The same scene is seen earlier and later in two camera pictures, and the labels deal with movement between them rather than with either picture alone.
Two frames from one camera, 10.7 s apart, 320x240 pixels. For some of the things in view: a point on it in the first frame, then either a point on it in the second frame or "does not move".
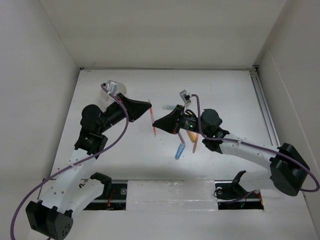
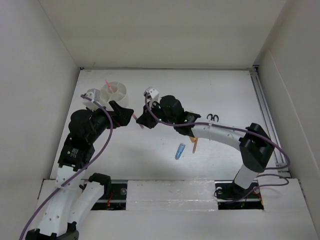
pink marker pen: [181, 137] to [135, 118]
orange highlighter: [192, 136] does not move
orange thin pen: [195, 143] does not move
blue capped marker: [180, 151] does not move
